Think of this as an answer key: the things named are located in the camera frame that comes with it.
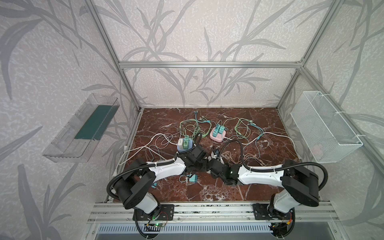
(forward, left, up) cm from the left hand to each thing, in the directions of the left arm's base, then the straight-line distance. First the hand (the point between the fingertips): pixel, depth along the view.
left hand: (208, 162), depth 87 cm
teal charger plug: (-9, +9, -1) cm, 13 cm away
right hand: (0, -2, 0) cm, 2 cm away
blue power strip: (+10, +15, +3) cm, 18 cm away
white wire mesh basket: (-1, -49, +31) cm, 58 cm away
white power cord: (+13, +41, -4) cm, 43 cm away
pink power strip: (+17, -8, +1) cm, 19 cm away
